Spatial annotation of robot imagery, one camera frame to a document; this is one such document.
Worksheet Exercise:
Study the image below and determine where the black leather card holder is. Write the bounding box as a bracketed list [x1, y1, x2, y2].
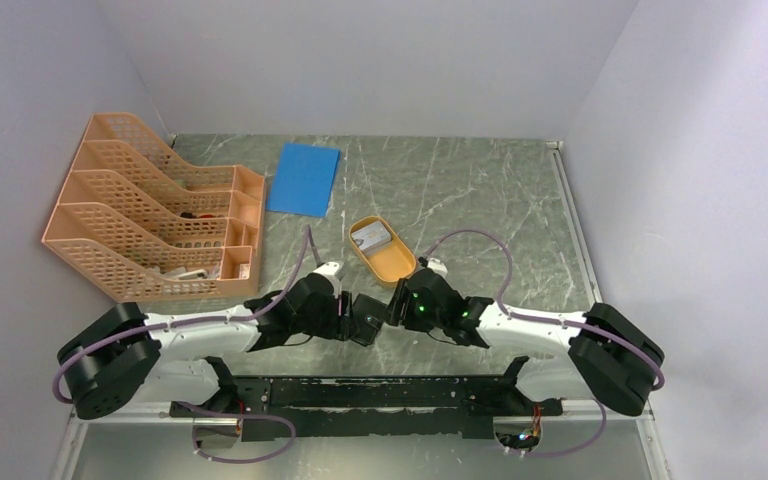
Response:
[349, 294, 389, 346]

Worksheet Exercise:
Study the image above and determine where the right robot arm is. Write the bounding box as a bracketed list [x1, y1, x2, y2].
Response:
[387, 268, 665, 417]

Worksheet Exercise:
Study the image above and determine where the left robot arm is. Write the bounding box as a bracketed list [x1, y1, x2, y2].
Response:
[52, 264, 358, 420]

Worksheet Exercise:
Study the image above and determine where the white VIP card stack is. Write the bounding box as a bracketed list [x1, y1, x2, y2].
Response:
[351, 220, 392, 255]

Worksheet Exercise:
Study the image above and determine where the yellow oval tray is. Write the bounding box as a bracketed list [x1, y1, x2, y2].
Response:
[348, 216, 418, 288]

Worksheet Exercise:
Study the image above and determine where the blue folder sheet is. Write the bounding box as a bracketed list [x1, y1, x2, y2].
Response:
[266, 143, 341, 218]

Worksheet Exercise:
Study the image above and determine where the peach plastic file organizer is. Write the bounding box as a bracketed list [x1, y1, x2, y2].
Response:
[41, 112, 266, 302]

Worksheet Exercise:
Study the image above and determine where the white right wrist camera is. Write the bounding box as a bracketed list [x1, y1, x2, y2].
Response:
[418, 257, 448, 278]

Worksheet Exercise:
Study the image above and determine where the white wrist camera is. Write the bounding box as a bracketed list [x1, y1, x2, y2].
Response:
[418, 257, 448, 278]
[313, 261, 343, 282]

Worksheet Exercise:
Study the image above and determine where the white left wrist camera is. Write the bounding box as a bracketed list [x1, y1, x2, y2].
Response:
[313, 261, 343, 282]

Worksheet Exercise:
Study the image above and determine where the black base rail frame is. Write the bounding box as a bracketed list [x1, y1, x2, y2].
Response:
[200, 357, 563, 439]

